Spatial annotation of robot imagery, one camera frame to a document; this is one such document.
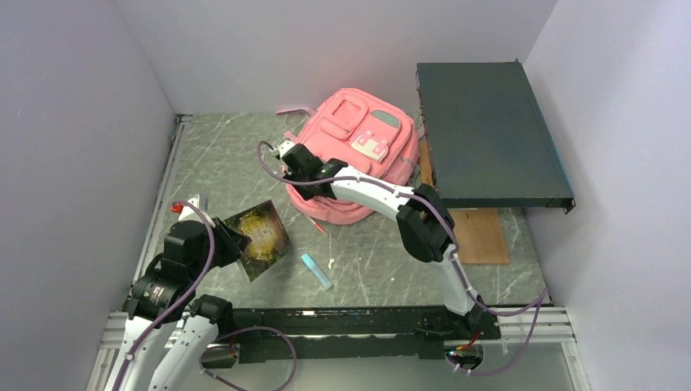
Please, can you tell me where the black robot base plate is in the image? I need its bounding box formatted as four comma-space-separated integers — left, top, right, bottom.
215, 305, 501, 363

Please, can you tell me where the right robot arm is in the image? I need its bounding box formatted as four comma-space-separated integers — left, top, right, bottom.
272, 140, 483, 338

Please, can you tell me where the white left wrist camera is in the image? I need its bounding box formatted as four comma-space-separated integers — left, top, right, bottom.
170, 194, 213, 224

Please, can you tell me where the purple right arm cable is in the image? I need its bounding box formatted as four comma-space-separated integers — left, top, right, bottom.
257, 141, 549, 378

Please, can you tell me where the shiny gold foil book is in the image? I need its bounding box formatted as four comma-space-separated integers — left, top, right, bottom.
223, 200, 293, 283

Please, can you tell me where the dark green metal box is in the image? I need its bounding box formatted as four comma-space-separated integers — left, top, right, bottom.
416, 60, 576, 213

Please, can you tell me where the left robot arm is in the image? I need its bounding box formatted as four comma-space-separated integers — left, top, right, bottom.
105, 217, 251, 390

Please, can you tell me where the red pen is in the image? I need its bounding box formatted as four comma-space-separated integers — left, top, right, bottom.
306, 216, 328, 236

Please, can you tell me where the pink student backpack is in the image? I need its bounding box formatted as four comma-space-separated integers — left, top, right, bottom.
276, 87, 422, 226

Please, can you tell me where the wooden board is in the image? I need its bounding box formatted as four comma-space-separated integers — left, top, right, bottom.
416, 141, 511, 266

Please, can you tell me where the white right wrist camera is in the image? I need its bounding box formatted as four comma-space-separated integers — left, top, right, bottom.
273, 139, 296, 160

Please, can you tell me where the aluminium frame rail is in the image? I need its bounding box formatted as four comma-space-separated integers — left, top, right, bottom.
86, 306, 594, 390

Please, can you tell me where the light blue eraser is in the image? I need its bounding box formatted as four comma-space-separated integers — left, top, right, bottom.
301, 253, 333, 291

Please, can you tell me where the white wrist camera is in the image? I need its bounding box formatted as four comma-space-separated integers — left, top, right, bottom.
273, 139, 296, 160
170, 194, 213, 224

